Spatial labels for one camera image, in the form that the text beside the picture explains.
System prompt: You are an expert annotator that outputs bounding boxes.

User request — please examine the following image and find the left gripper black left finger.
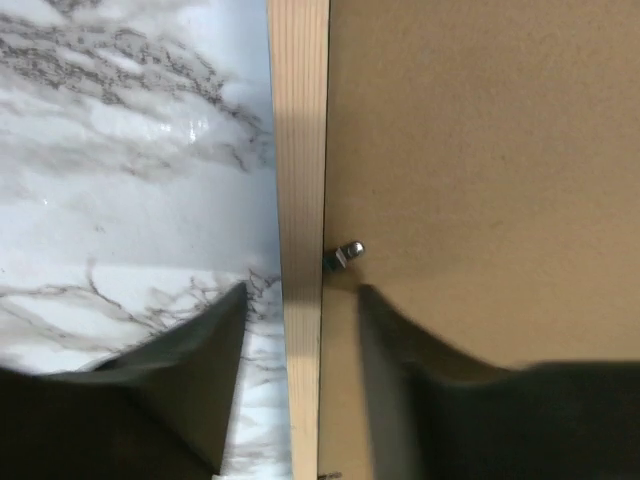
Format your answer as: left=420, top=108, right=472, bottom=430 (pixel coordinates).
left=1, top=284, right=248, bottom=479

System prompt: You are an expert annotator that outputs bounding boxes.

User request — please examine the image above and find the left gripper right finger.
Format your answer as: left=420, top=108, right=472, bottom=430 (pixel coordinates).
left=357, top=285, right=639, bottom=479

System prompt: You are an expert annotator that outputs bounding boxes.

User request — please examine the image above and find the brown frame backing board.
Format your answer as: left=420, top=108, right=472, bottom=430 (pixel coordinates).
left=318, top=1, right=639, bottom=479

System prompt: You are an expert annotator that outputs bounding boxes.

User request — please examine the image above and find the light wooden picture frame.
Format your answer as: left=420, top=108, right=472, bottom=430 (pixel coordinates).
left=268, top=0, right=330, bottom=480

